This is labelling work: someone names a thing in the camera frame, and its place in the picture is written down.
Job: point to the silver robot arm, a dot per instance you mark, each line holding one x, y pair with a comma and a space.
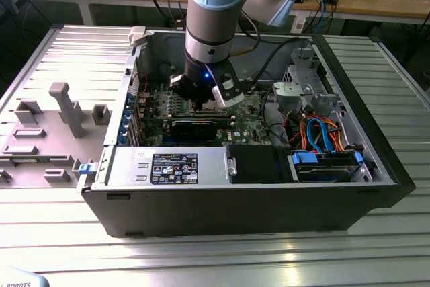
215, 14

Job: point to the CPU socket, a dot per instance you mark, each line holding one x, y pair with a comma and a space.
208, 111

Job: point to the RAM slot white clips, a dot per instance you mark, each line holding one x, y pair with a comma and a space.
225, 113
225, 119

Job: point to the RAM slot black clips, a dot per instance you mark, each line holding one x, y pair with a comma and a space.
225, 121
225, 116

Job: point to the black graphics card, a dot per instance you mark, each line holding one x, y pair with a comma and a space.
193, 130

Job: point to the white sticker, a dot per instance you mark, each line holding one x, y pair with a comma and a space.
238, 134

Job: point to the green motherboard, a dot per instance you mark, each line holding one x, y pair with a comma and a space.
255, 122

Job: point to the white plastic case latch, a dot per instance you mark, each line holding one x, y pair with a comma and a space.
137, 35

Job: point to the black drive bay box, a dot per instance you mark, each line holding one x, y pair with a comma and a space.
255, 166

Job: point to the silver drive cage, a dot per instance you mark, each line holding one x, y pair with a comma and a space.
302, 62

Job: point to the silver power supply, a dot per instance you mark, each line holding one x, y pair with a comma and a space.
127, 166

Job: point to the white label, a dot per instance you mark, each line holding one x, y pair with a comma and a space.
298, 25

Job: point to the black PC case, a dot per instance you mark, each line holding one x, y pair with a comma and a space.
218, 209

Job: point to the grey parts rack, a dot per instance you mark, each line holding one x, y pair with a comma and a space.
70, 112

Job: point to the blue plastic clip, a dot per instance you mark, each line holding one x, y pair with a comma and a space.
86, 168

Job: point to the hard disk blue carrier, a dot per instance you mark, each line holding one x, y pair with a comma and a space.
322, 175

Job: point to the pale blue teach pendant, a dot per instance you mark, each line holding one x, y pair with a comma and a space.
20, 278

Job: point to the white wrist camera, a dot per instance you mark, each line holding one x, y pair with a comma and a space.
175, 82
230, 93

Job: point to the silver metal bracket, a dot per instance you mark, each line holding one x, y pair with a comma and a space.
289, 93

